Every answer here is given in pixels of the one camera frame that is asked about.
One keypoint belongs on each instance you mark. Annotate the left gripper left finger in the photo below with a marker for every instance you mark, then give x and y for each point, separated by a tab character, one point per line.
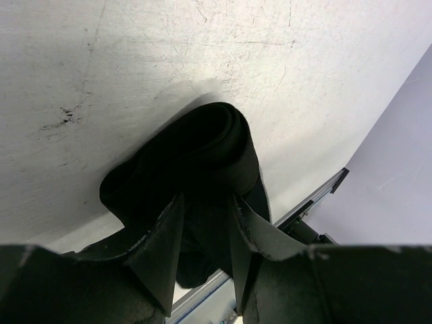
128	277

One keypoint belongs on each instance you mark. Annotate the black underwear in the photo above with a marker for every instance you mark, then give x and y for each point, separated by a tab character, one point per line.
207	155

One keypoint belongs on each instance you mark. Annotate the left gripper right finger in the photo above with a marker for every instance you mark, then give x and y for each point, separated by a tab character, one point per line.
280	280

